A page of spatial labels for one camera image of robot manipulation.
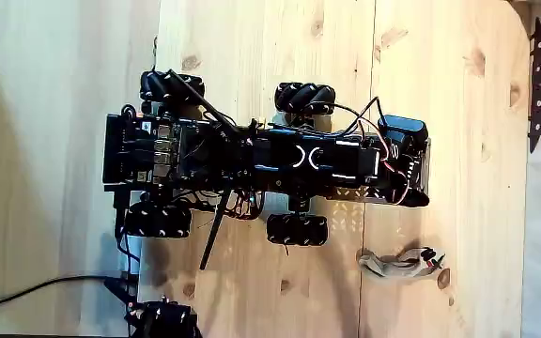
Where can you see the black oval camera box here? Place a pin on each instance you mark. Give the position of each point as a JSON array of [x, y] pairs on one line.
[[402, 124]]

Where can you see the black antenna rod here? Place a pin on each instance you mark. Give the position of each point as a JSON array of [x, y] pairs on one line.
[[200, 101], [214, 232]]

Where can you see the black mobile base chassis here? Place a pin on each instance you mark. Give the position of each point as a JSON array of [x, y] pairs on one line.
[[158, 150]]

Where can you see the black mecanum wheel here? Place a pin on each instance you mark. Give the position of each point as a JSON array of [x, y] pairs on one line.
[[172, 87], [158, 220], [297, 230], [304, 97]]

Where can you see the grey white sock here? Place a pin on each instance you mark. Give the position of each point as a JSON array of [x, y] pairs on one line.
[[397, 265]]

